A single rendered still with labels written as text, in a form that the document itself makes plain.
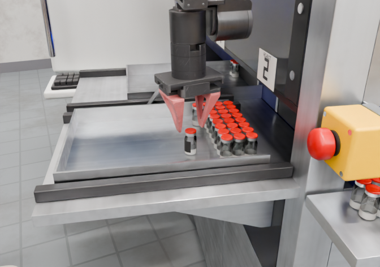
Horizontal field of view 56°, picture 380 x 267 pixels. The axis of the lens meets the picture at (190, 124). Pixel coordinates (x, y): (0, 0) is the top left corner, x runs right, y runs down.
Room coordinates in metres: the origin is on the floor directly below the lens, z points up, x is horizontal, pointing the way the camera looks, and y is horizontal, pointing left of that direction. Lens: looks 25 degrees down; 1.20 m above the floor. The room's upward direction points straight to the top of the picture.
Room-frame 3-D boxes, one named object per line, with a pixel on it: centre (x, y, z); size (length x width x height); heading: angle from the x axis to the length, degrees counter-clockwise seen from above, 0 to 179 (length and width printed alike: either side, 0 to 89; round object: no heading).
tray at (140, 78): (0.96, 0.01, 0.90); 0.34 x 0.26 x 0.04; 100
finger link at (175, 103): (0.57, 0.01, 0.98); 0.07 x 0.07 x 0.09; 24
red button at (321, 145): (0.39, -0.17, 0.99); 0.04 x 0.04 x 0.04; 10
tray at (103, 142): (0.61, 0.06, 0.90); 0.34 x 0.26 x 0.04; 100
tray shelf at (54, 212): (0.78, 0.04, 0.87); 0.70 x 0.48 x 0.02; 10
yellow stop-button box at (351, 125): (0.40, -0.21, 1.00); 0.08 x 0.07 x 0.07; 100
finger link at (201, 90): (0.58, -0.01, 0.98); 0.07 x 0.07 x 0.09; 24
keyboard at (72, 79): (1.25, 0.29, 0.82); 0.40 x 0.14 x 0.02; 102
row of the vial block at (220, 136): (0.63, -0.05, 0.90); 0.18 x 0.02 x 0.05; 10
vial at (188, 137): (0.57, 0.00, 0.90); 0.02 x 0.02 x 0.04
